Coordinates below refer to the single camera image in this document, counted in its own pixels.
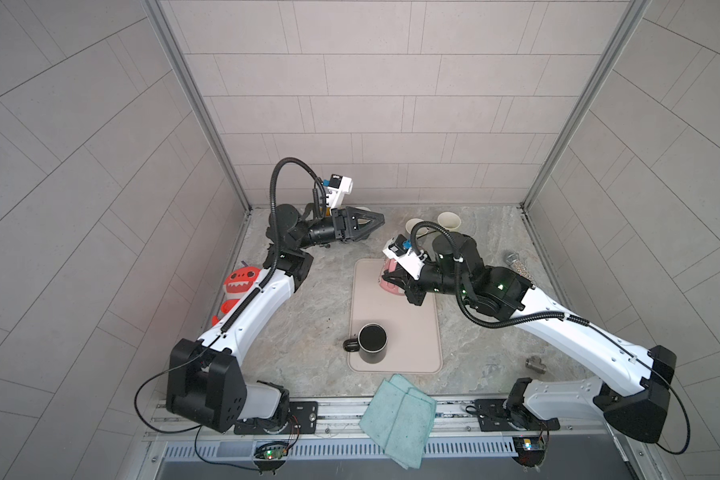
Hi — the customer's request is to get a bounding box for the pink glass mug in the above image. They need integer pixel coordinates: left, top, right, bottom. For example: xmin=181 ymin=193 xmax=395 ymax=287
xmin=379 ymin=257 xmax=406 ymax=296

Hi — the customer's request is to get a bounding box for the beige tray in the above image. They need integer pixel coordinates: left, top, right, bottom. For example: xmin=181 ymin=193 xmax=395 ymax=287
xmin=347 ymin=259 xmax=442 ymax=374

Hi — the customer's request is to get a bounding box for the left circuit board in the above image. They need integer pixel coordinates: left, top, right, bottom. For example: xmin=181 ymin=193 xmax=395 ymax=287
xmin=253 ymin=441 xmax=289 ymax=474

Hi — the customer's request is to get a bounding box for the small metal fitting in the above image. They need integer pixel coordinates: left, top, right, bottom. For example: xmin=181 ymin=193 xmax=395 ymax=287
xmin=525 ymin=355 xmax=548 ymax=374

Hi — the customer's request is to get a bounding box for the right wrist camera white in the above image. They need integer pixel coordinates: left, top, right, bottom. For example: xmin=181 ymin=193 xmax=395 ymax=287
xmin=382 ymin=235 xmax=428 ymax=280

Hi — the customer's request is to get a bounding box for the red monster plush toy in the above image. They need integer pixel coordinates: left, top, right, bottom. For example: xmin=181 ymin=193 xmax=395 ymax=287
xmin=211 ymin=265 xmax=261 ymax=326

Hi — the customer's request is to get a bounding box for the right circuit board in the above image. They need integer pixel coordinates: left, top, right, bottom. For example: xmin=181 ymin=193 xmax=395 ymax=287
xmin=512 ymin=437 xmax=546 ymax=468

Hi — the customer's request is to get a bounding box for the aluminium mounting rail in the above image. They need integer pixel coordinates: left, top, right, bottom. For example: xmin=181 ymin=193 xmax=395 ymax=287
xmin=143 ymin=392 xmax=643 ymax=442

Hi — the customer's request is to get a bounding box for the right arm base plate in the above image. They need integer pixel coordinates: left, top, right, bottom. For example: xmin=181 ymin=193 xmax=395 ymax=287
xmin=465 ymin=399 xmax=560 ymax=432

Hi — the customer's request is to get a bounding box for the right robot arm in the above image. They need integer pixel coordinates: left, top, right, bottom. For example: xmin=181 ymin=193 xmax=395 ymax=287
xmin=382 ymin=221 xmax=681 ymax=444

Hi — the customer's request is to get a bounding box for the light green mug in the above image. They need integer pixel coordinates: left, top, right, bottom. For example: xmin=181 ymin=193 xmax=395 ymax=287
xmin=437 ymin=211 xmax=462 ymax=232

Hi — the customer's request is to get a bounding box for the teal cloth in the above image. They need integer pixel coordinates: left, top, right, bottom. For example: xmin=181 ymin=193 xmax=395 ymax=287
xmin=359 ymin=374 xmax=437 ymax=469

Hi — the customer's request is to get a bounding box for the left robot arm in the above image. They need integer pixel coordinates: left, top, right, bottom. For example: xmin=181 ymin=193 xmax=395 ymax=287
xmin=163 ymin=157 xmax=385 ymax=433

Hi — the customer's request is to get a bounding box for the clear tube with grains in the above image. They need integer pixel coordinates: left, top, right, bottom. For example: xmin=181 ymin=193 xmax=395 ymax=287
xmin=504 ymin=251 xmax=533 ymax=280

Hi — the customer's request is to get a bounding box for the circuit board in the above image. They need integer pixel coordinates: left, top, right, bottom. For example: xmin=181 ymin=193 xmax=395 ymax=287
xmin=253 ymin=441 xmax=289 ymax=474
xmin=512 ymin=437 xmax=546 ymax=468

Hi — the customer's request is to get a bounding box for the black mug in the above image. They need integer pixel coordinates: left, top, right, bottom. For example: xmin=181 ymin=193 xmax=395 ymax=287
xmin=342 ymin=323 xmax=388 ymax=364

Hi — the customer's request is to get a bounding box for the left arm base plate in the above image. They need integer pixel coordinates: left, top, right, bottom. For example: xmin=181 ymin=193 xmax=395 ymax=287
xmin=233 ymin=401 xmax=319 ymax=435

